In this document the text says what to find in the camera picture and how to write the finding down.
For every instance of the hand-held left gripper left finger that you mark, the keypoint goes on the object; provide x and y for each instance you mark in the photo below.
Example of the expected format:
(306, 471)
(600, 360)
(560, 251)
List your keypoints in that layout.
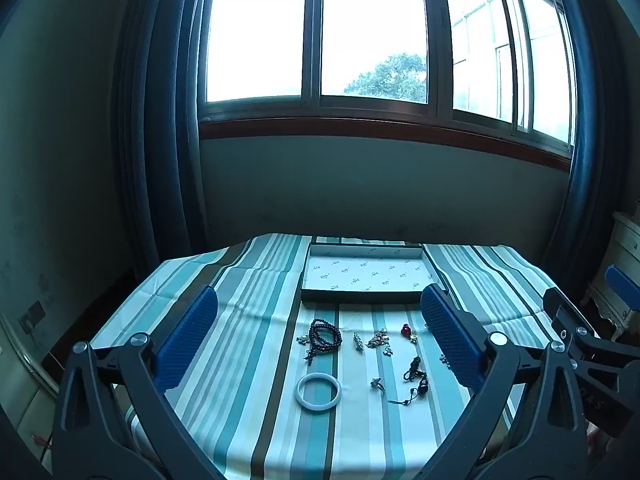
(187, 335)

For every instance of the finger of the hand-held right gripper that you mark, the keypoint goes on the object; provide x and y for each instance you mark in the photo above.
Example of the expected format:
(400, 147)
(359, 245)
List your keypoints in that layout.
(624, 281)
(570, 317)

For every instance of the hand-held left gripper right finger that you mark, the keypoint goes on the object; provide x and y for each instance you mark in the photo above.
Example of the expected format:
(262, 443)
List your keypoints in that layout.
(450, 335)

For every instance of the pearl rhinestone brooch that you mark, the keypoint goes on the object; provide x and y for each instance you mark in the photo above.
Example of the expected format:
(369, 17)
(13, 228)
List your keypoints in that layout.
(377, 341)

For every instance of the shallow printed cardboard box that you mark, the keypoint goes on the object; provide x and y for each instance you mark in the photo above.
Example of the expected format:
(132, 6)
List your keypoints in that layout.
(365, 275)

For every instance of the white jade bangle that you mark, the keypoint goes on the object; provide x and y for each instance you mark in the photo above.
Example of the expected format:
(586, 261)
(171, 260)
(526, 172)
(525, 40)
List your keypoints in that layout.
(300, 394)

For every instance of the white carved cabinet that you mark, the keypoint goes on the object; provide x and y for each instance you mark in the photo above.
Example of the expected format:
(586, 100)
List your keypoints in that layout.
(617, 260)

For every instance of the striped tablecloth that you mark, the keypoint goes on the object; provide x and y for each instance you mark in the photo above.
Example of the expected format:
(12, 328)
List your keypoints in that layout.
(250, 310)

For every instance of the silver leaf brooch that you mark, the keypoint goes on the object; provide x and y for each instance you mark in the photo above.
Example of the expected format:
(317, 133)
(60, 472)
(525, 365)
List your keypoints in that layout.
(357, 341)

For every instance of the dark blue curtain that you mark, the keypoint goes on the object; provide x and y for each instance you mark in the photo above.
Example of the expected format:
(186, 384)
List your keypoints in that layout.
(585, 185)
(165, 110)

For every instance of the wall socket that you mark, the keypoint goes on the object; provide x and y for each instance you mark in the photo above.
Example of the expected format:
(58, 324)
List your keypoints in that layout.
(32, 316)

